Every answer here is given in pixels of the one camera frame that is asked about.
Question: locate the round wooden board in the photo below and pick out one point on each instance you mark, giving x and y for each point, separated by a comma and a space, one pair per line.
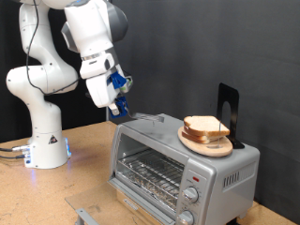
206, 150

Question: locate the white bread slice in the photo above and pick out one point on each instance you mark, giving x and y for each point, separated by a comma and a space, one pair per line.
194, 139
193, 133
204, 124

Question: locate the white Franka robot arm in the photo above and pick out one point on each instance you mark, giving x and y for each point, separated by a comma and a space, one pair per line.
40, 81

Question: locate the vertical metal pole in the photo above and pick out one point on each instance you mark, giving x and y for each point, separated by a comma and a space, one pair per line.
107, 118

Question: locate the silver oven knob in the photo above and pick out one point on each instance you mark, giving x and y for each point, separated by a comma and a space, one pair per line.
190, 194
186, 217

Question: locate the red oven indicator light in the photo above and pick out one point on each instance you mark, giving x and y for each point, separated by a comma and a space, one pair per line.
196, 179

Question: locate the silver toaster oven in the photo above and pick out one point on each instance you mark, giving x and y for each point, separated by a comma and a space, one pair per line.
218, 193

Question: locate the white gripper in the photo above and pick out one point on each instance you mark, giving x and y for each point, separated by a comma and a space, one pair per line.
100, 90

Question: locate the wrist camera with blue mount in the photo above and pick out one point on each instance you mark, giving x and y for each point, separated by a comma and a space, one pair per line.
117, 79

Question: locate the black metal bookend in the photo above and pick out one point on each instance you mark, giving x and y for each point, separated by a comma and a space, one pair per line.
228, 93

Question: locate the thin metal pin on board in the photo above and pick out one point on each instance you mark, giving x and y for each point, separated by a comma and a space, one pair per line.
220, 137

